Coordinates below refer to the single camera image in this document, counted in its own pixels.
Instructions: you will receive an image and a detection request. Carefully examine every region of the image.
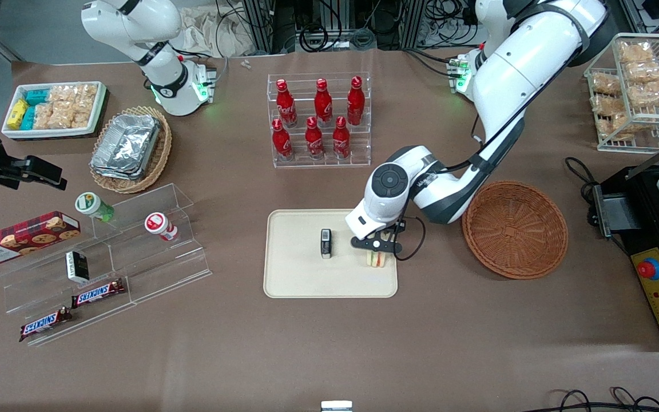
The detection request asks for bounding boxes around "black sealing machine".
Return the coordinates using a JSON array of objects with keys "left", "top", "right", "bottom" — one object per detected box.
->
[{"left": 591, "top": 163, "right": 659, "bottom": 275}]

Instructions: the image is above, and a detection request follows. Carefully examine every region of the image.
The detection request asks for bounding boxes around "round brown wicker basket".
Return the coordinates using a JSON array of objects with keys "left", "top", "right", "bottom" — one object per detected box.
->
[{"left": 462, "top": 181, "right": 569, "bottom": 280}]

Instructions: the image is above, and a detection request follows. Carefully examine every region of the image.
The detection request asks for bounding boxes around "clear acrylic bottle rack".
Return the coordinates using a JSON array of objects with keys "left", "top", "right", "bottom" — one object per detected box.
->
[{"left": 267, "top": 72, "right": 372, "bottom": 169}]

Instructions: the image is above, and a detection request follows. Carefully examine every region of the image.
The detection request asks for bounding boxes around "green lid drink cup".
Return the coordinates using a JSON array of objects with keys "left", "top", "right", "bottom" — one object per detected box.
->
[{"left": 74, "top": 192, "right": 116, "bottom": 223}]

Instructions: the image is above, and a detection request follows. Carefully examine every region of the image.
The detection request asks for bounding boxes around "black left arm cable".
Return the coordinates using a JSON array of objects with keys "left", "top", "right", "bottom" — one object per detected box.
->
[{"left": 395, "top": 17, "right": 593, "bottom": 262}]

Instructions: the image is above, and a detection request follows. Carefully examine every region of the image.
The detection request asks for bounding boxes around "oval light wicker basket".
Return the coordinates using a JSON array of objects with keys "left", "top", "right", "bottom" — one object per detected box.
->
[{"left": 89, "top": 106, "right": 173, "bottom": 195}]

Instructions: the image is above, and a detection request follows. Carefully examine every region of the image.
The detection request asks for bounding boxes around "clear acrylic stepped display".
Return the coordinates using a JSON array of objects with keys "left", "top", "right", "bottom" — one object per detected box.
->
[{"left": 0, "top": 183, "right": 213, "bottom": 348}]

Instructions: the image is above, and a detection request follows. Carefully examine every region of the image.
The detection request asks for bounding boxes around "crumpled beige cloth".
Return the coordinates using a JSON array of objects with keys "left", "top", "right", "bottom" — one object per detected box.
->
[{"left": 176, "top": 5, "right": 257, "bottom": 58}]

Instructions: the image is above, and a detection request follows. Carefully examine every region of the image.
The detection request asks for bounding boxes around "cream plastic serving tray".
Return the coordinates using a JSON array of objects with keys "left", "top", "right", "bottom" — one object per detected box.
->
[{"left": 264, "top": 208, "right": 399, "bottom": 299}]

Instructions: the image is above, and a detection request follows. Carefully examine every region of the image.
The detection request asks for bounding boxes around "red tartan cookie box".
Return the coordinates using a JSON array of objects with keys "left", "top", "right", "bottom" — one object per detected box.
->
[{"left": 0, "top": 210, "right": 82, "bottom": 268}]

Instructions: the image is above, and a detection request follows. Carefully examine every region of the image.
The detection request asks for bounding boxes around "red emergency stop button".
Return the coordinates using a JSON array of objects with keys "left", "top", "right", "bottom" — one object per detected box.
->
[{"left": 636, "top": 257, "right": 659, "bottom": 282}]

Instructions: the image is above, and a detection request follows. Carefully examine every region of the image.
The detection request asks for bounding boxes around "black machine power cable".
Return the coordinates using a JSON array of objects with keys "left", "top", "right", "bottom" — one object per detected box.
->
[{"left": 563, "top": 156, "right": 600, "bottom": 202}]

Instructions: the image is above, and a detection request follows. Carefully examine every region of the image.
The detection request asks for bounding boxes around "brown snickers bar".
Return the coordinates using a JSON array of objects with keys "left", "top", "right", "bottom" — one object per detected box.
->
[
  {"left": 18, "top": 306, "right": 73, "bottom": 343},
  {"left": 70, "top": 278, "right": 127, "bottom": 310}
]

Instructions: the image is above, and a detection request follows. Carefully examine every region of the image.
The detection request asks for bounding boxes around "black floor cable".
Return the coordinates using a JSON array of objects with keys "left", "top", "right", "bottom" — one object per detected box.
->
[{"left": 540, "top": 387, "right": 659, "bottom": 412}]

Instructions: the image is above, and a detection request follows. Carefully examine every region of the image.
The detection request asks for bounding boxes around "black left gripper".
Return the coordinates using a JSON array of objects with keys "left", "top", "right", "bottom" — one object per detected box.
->
[{"left": 364, "top": 221, "right": 406, "bottom": 241}]

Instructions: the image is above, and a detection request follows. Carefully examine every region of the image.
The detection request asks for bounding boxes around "red lid drink cup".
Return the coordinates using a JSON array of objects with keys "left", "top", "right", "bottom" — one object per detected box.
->
[{"left": 144, "top": 212, "right": 180, "bottom": 242}]

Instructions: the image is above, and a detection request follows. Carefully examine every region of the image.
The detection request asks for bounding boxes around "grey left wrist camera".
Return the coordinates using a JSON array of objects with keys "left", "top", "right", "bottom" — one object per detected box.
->
[{"left": 351, "top": 235, "right": 404, "bottom": 256}]

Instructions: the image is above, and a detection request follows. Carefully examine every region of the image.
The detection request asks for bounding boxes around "aluminium foil tray stack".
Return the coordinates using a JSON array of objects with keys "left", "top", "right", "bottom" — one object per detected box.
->
[{"left": 90, "top": 113, "right": 162, "bottom": 182}]

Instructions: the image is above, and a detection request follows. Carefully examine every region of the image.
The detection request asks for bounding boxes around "red cola bottle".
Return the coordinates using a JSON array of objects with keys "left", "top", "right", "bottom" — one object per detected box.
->
[
  {"left": 275, "top": 79, "right": 299, "bottom": 128},
  {"left": 271, "top": 118, "right": 293, "bottom": 163},
  {"left": 304, "top": 116, "right": 325, "bottom": 161},
  {"left": 346, "top": 76, "right": 366, "bottom": 127},
  {"left": 332, "top": 116, "right": 352, "bottom": 161},
  {"left": 313, "top": 78, "right": 334, "bottom": 128}
]

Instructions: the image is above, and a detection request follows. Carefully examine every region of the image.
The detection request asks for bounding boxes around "triangular sandwich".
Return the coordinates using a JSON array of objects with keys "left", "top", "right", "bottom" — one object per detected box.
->
[{"left": 366, "top": 231, "right": 391, "bottom": 269}]

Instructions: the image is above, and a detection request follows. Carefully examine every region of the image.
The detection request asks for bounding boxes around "white rectangular snack tray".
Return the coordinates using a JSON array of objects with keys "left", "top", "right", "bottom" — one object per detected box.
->
[{"left": 1, "top": 81, "right": 109, "bottom": 141}]

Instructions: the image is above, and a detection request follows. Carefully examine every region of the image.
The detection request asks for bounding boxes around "aluminium frame with cables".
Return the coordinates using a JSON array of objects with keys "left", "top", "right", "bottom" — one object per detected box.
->
[{"left": 243, "top": 0, "right": 479, "bottom": 53}]

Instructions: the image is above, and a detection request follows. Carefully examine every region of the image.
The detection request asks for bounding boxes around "small black white box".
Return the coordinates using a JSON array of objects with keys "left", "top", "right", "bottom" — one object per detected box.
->
[{"left": 65, "top": 250, "right": 90, "bottom": 284}]

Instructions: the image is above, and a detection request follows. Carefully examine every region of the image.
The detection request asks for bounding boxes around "yellow snack packet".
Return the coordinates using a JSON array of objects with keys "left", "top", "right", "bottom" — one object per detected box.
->
[{"left": 7, "top": 98, "right": 29, "bottom": 130}]

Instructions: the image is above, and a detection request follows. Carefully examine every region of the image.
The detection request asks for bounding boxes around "clear rice cracker bag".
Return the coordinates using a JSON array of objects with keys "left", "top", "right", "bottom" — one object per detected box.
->
[
  {"left": 591, "top": 94, "right": 628, "bottom": 116},
  {"left": 627, "top": 80, "right": 659, "bottom": 109},
  {"left": 34, "top": 104, "right": 73, "bottom": 130},
  {"left": 73, "top": 84, "right": 99, "bottom": 108},
  {"left": 70, "top": 104, "right": 97, "bottom": 130},
  {"left": 597, "top": 113, "right": 631, "bottom": 141},
  {"left": 624, "top": 60, "right": 659, "bottom": 84},
  {"left": 618, "top": 41, "right": 655, "bottom": 64},
  {"left": 48, "top": 85, "right": 77, "bottom": 108},
  {"left": 590, "top": 73, "right": 622, "bottom": 96}
]

